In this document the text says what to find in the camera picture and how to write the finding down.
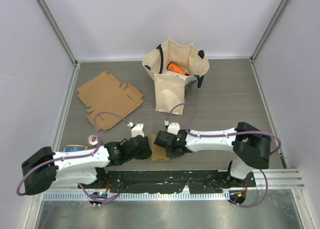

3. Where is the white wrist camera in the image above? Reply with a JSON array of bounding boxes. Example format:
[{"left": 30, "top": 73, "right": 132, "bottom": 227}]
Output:
[
  {"left": 164, "top": 120, "right": 181, "bottom": 135},
  {"left": 127, "top": 122, "right": 145, "bottom": 138}
]

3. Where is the yellow blue snack box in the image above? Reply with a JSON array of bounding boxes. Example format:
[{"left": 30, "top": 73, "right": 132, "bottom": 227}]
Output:
[{"left": 64, "top": 145, "right": 88, "bottom": 153}]

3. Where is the aluminium frame post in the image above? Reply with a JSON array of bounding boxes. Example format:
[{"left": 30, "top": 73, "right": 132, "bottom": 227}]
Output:
[
  {"left": 35, "top": 0, "right": 78, "bottom": 67},
  {"left": 250, "top": 0, "right": 291, "bottom": 63}
]

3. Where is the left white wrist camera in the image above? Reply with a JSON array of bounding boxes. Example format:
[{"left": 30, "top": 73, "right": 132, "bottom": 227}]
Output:
[{"left": 127, "top": 122, "right": 145, "bottom": 138}]

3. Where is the orange bottle in bag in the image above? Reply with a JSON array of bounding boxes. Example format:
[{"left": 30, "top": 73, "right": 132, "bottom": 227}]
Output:
[{"left": 167, "top": 62, "right": 189, "bottom": 76}]

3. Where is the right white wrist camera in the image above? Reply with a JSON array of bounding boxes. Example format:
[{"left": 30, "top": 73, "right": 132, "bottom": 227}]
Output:
[{"left": 164, "top": 120, "right": 181, "bottom": 135}]

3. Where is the beige canvas tote bag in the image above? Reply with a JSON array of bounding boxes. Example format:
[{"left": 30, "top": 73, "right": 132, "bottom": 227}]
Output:
[{"left": 142, "top": 38, "right": 210, "bottom": 115}]

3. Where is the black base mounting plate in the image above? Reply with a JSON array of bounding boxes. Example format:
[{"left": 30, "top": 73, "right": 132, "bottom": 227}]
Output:
[{"left": 83, "top": 169, "right": 256, "bottom": 194}]

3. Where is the brown cardboard box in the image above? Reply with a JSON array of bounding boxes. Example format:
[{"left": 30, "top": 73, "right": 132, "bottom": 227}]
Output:
[{"left": 150, "top": 134, "right": 170, "bottom": 162}]

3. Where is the right aluminium frame post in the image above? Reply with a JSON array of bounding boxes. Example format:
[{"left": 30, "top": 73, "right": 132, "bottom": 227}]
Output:
[{"left": 250, "top": 0, "right": 291, "bottom": 63}]

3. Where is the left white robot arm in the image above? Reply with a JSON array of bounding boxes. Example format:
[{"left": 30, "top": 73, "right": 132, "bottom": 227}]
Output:
[{"left": 17, "top": 135, "right": 152, "bottom": 196}]

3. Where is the slotted cable duct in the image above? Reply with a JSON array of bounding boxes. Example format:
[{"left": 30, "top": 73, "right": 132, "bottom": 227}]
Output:
[{"left": 42, "top": 190, "right": 230, "bottom": 202}]

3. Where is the left aluminium frame post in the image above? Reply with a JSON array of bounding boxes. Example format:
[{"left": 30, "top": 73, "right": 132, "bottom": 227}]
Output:
[{"left": 35, "top": 0, "right": 78, "bottom": 67}]

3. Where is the cardboard sheet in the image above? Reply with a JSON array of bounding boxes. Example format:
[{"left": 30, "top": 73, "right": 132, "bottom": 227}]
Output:
[{"left": 76, "top": 71, "right": 144, "bottom": 131}]

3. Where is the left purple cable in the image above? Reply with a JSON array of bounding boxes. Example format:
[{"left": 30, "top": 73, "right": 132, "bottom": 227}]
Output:
[{"left": 16, "top": 111, "right": 133, "bottom": 205}]

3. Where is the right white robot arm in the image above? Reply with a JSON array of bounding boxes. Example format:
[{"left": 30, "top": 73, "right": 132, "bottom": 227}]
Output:
[{"left": 154, "top": 122, "right": 271, "bottom": 188}]

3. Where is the silver blue drink can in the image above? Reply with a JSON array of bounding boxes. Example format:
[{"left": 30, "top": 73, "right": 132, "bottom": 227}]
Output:
[{"left": 87, "top": 134, "right": 100, "bottom": 147}]

